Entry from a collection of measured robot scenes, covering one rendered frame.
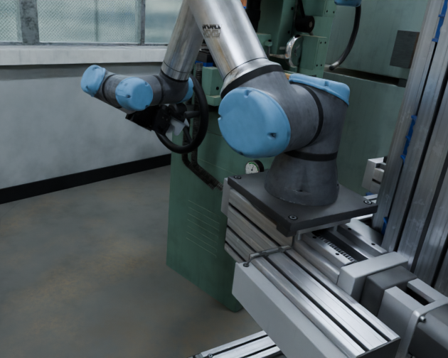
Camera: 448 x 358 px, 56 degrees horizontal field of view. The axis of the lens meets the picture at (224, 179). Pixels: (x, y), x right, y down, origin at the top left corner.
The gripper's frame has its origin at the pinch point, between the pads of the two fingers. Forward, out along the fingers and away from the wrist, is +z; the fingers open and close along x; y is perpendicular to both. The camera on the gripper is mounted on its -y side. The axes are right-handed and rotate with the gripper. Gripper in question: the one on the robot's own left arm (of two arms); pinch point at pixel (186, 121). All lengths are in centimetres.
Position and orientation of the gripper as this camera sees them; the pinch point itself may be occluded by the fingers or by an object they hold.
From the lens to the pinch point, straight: 131.4
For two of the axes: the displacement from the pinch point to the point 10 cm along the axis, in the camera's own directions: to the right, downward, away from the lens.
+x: 7.0, 2.8, -6.5
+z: 6.0, 2.7, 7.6
